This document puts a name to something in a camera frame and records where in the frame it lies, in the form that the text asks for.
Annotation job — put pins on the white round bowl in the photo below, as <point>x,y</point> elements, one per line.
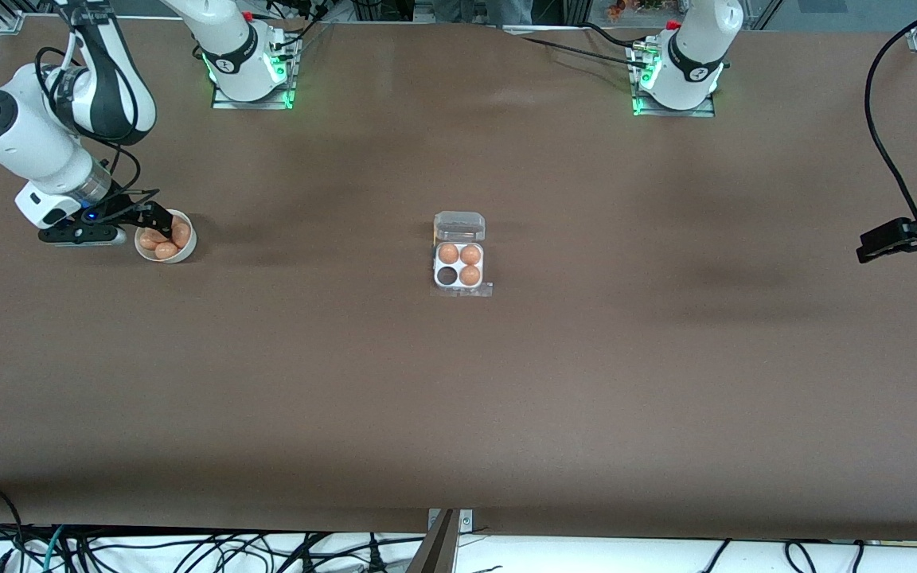
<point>180,257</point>

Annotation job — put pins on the grey metal bracket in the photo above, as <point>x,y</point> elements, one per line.
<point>466,521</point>

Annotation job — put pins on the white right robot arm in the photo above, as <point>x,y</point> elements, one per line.
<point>29,135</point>

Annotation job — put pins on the orange items on shelf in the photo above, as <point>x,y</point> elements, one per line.
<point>634,8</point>

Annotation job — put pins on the dark metal pole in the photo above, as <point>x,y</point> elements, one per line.
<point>435,553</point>

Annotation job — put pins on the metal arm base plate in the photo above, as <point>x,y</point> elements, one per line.
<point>673,112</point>
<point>255,99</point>

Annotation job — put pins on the clear plastic egg carton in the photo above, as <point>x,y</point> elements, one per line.
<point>458,239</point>

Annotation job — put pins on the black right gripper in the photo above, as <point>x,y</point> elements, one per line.
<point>134,210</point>

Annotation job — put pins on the large table cover sheet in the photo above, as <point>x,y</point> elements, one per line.
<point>458,398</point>

